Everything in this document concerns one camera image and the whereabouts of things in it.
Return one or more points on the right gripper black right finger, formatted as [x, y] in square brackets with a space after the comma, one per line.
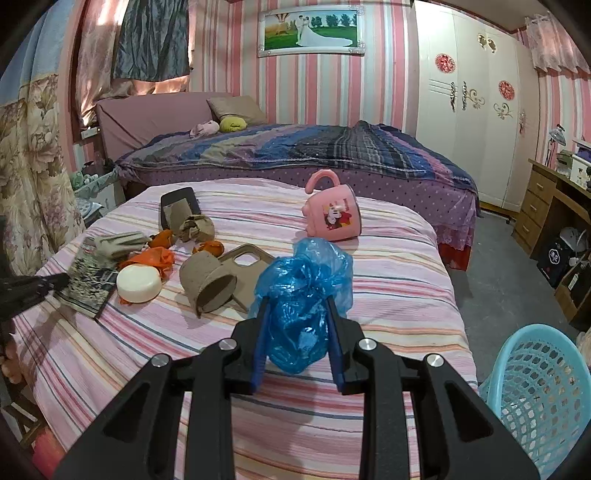
[458, 435]

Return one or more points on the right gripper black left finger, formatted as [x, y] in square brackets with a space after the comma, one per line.
[135, 436]

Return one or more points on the orange plastic wrapper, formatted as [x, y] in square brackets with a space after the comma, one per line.
[160, 258]

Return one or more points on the blue plastic bag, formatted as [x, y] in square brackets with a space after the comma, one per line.
[297, 287]

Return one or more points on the brown cardboard tube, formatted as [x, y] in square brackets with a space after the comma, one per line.
[207, 283]

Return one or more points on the floral curtain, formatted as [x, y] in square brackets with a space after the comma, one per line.
[37, 199]

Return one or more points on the beige phone case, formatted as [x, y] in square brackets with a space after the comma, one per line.
[246, 274]

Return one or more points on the light blue plastic basket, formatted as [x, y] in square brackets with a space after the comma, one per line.
[539, 388]

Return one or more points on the pink cartoon mug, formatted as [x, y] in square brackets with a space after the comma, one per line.
[332, 214]

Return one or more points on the black phone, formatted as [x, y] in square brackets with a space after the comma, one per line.
[176, 206]

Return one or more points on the pink headboard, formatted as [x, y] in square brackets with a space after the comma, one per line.
[127, 124]

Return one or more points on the purple plaid blanket bed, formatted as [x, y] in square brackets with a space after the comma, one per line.
[378, 161]

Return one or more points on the pink plush toy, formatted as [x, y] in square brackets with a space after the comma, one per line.
[206, 129]

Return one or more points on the yellow plush toy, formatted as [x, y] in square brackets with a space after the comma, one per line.
[229, 124]

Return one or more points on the wooden desk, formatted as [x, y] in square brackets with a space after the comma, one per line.
[553, 228]

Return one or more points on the brown pillow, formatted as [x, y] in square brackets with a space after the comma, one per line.
[237, 106]

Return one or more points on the grey window curtain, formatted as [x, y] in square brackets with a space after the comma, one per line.
[153, 40]

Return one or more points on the white wardrobe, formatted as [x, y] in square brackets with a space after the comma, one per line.
[478, 101]

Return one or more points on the framed wedding picture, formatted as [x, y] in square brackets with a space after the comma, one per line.
[333, 29]

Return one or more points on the pink valance curtain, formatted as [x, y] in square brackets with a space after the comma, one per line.
[552, 48]

